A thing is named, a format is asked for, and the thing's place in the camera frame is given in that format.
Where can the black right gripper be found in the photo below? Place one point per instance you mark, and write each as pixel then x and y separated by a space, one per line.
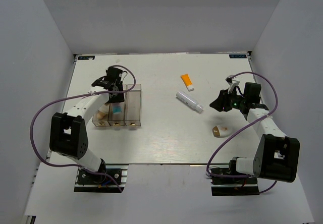
pixel 222 101

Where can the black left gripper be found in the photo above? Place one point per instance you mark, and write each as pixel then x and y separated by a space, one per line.
pixel 119 98

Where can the pink teal gradient bottle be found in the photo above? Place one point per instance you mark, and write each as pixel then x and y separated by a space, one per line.
pixel 116 108

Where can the beige gourd makeup sponge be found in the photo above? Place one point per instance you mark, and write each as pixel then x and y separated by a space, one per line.
pixel 103 111

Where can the white egg bottle gold cap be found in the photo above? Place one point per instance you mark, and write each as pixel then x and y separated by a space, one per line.
pixel 221 131

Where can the white spray bottle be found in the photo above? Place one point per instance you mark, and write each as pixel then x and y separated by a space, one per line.
pixel 189 101

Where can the orange tube white cap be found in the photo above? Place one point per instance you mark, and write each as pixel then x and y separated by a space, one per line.
pixel 187 81

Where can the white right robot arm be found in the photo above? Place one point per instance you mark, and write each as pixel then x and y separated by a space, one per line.
pixel 277 154

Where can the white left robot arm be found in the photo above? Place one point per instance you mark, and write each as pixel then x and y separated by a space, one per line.
pixel 68 135

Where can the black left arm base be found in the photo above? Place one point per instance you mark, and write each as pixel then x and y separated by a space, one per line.
pixel 89 183

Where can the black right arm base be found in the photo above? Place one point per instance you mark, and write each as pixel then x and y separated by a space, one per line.
pixel 233 186

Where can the clear organizer middle compartment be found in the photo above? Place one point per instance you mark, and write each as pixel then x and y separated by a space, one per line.
pixel 117 120

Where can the blue label sticker right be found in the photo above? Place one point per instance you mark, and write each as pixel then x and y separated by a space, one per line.
pixel 237 56

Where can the blue label sticker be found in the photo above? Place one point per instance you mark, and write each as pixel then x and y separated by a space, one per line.
pixel 91 57
pixel 237 56

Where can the blue label sticker left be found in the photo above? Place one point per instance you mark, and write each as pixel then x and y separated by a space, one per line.
pixel 91 57

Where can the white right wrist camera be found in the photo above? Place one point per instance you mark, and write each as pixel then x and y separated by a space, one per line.
pixel 233 82

